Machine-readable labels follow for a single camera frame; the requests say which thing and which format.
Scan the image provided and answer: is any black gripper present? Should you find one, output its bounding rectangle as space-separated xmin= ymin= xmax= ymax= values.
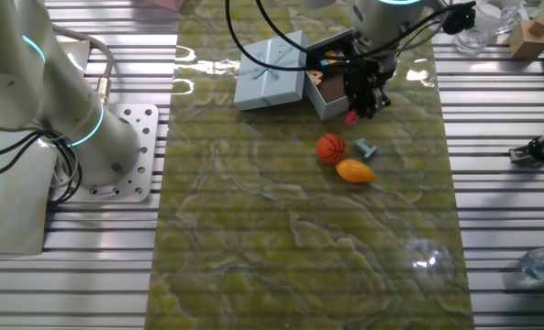
xmin=342 ymin=55 xmax=397 ymax=120

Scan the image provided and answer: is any large wooden cube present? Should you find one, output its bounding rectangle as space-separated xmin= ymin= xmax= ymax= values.
xmin=508 ymin=26 xmax=544 ymax=61

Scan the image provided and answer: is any grey cable with metal plug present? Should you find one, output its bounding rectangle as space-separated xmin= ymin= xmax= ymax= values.
xmin=50 ymin=23 xmax=116 ymax=106

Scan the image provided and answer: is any silver robot mounting plate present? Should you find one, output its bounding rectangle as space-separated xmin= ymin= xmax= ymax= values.
xmin=50 ymin=103 xmax=161 ymax=204

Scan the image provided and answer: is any yellow orange toy mango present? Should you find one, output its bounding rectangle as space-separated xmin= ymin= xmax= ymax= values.
xmin=335 ymin=158 xmax=377 ymax=184

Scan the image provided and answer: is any orange toy basketball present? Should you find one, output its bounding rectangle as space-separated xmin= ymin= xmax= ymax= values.
xmin=315 ymin=132 xmax=348 ymax=165

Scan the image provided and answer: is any black cable loop bundle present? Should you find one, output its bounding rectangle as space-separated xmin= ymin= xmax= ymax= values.
xmin=0 ymin=130 xmax=83 ymax=205

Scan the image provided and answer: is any small wooden cube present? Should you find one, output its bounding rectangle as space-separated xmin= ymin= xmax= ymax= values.
xmin=527 ymin=13 xmax=544 ymax=38

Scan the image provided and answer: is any small grey toy block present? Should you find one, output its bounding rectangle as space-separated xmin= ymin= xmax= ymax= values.
xmin=354 ymin=137 xmax=378 ymax=160

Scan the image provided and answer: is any light blue gift box lid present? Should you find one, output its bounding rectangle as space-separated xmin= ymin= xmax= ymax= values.
xmin=232 ymin=29 xmax=309 ymax=112

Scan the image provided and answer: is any black cable clip bundle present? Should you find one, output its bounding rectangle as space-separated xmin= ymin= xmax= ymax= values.
xmin=441 ymin=1 xmax=478 ymax=36

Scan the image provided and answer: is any clear glass mug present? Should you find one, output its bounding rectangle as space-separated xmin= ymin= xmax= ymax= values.
xmin=452 ymin=0 xmax=524 ymax=57

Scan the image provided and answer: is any light blue gift box base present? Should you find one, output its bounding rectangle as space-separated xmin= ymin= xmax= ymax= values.
xmin=303 ymin=27 xmax=358 ymax=122

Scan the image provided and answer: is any pink flat object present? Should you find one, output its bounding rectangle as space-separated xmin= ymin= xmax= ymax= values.
xmin=142 ymin=0 xmax=186 ymax=13

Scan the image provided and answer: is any black cable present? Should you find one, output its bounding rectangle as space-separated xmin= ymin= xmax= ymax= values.
xmin=253 ymin=0 xmax=456 ymax=63
xmin=224 ymin=0 xmax=456 ymax=72

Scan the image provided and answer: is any green marble pattern mat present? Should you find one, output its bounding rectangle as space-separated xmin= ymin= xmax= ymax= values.
xmin=143 ymin=0 xmax=475 ymax=330

